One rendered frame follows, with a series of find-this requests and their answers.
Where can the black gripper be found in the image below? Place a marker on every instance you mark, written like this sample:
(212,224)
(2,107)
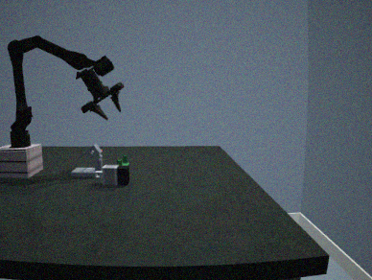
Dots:
(97,89)

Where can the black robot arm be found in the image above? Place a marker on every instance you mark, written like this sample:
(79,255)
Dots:
(19,136)

